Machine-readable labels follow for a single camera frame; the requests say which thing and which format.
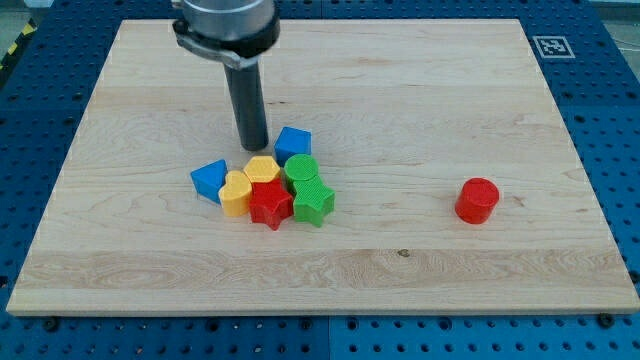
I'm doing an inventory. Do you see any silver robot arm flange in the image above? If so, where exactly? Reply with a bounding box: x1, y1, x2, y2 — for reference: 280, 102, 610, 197
171, 0, 280, 70

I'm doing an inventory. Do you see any green star block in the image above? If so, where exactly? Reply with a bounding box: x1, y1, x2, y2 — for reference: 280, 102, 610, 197
293, 176, 335, 227

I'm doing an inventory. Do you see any green cylinder block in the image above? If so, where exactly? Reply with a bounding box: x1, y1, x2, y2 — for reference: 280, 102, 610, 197
283, 154, 319, 194

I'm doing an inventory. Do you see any blue cube block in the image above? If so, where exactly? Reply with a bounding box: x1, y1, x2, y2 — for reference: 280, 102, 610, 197
274, 126, 312, 167

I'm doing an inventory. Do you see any red star block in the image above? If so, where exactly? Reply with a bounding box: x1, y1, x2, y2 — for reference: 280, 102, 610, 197
249, 178, 294, 231

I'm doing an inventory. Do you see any yellow hexagon block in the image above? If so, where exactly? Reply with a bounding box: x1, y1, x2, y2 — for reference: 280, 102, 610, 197
243, 155, 281, 183

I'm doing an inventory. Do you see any yellow heart block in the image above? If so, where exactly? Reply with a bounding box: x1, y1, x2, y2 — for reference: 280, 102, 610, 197
218, 170, 252, 217

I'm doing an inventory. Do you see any blue triangle block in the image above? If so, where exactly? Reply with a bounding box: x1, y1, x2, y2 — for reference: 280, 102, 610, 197
190, 159, 227, 204

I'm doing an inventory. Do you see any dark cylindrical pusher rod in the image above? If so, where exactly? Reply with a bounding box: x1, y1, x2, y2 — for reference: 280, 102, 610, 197
224, 62, 269, 152

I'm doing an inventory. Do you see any wooden board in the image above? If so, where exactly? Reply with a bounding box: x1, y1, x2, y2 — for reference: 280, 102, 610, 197
7, 19, 639, 317

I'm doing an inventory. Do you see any red cylinder block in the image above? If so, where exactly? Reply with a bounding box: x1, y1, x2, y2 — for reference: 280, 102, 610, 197
454, 177, 500, 225

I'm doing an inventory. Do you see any white fiducial marker tag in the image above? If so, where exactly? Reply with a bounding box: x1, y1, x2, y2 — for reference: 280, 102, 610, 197
533, 35, 575, 59

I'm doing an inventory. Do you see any black screw front left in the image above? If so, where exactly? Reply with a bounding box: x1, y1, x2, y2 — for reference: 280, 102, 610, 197
42, 317, 60, 332

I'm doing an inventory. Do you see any black screw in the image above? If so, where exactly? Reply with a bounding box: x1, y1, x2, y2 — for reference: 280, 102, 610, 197
597, 313, 616, 329
42, 317, 60, 332

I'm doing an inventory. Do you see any black screw front right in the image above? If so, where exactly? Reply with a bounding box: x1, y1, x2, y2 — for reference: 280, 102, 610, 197
597, 313, 616, 329

